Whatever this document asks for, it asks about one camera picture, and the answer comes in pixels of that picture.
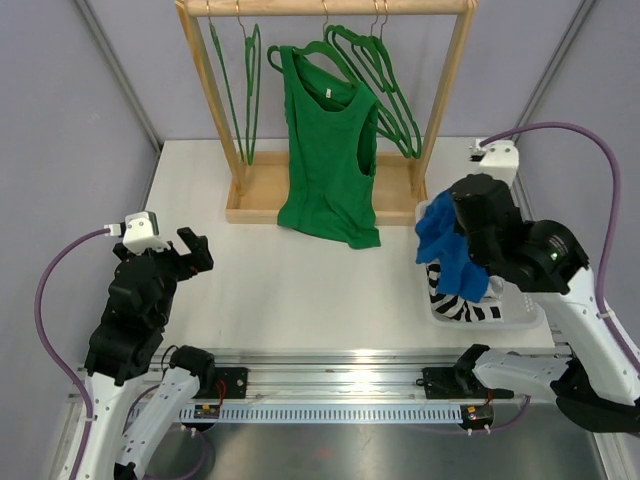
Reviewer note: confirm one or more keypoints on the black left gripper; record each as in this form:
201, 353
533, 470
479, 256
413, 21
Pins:
197, 260

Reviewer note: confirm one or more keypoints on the green hanger with metal hook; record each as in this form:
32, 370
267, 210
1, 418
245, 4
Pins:
220, 56

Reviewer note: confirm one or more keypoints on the blue tank top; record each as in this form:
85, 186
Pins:
439, 242

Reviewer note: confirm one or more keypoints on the zebra striped tank top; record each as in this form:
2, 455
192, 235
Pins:
453, 308

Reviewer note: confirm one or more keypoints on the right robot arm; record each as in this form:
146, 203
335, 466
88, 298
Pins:
597, 387

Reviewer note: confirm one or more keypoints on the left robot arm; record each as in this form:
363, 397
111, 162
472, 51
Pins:
107, 445

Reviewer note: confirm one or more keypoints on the green tank top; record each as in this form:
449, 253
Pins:
332, 149

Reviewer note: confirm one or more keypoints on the empty green hanger front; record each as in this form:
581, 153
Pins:
338, 37

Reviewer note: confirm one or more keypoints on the wooden clothes rack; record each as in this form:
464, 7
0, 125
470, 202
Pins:
258, 191

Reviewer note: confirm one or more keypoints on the white plastic basket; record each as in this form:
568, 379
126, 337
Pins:
519, 310

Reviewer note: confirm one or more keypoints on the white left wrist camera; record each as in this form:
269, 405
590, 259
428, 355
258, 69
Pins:
139, 232

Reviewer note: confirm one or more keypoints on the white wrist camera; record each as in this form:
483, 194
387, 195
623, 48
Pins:
498, 159
139, 232

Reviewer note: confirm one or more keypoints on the white slotted cable duct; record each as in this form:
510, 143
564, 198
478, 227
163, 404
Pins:
325, 414

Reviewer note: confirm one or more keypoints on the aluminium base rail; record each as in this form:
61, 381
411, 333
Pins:
330, 375

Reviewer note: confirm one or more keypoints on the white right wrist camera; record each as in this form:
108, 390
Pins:
498, 159

